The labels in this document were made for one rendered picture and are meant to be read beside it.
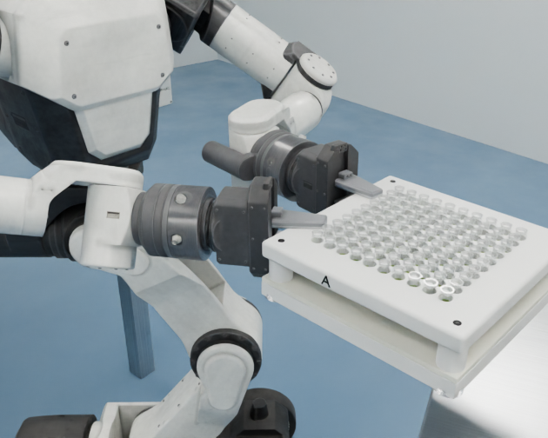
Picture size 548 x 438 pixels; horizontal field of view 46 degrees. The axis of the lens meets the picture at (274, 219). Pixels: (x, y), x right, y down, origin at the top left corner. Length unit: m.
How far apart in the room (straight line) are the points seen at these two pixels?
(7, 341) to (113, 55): 1.61
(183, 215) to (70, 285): 2.00
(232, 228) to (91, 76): 0.39
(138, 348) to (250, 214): 1.44
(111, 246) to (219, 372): 0.57
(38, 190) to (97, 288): 1.92
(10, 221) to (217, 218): 0.23
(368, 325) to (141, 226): 0.28
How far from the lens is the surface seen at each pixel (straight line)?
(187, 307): 1.25
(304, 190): 0.87
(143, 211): 0.74
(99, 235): 0.78
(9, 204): 0.76
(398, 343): 0.64
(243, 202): 0.72
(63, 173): 0.77
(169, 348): 2.30
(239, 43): 1.19
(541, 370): 0.88
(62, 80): 0.99
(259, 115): 0.96
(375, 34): 4.60
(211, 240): 0.74
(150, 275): 1.19
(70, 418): 1.59
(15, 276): 2.84
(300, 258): 0.67
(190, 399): 1.40
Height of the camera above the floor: 1.43
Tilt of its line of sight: 28 degrees down
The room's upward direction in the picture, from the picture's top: straight up
